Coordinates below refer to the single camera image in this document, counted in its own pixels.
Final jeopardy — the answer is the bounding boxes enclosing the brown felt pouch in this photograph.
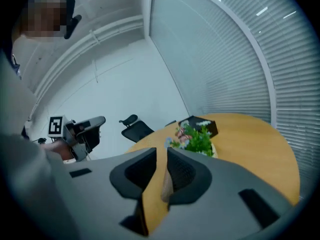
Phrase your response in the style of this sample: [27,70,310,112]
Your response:
[160,168,174,203]

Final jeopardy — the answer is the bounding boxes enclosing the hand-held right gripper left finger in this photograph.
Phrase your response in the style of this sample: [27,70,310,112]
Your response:
[64,147,158,240]

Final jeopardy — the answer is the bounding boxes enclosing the artificial flowers in white pot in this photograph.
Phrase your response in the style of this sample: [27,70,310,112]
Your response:
[163,122,219,159]

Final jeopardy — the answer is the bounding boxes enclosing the black rectangular box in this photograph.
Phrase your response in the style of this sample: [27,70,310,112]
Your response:
[177,115,219,138]

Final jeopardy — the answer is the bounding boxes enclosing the white ceiling pipes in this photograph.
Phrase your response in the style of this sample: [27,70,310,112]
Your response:
[32,13,145,100]

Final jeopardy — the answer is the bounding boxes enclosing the black mesh office chair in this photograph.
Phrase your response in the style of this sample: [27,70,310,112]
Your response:
[118,113,155,144]

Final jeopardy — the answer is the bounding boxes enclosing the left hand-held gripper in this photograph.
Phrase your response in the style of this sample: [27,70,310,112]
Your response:
[47,114,107,163]

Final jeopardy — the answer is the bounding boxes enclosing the person's left forearm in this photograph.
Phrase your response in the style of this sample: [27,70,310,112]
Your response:
[39,139,76,162]

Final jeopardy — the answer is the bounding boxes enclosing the black head-mounted camera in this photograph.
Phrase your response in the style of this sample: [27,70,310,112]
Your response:
[63,0,83,40]

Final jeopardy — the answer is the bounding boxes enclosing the person's navy printed shirt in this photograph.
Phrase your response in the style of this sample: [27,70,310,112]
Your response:
[0,40,23,81]

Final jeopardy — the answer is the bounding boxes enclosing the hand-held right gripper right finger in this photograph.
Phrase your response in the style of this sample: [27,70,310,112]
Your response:
[149,147,295,240]

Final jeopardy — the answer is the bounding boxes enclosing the person's head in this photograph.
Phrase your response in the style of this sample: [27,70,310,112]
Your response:
[11,0,68,44]

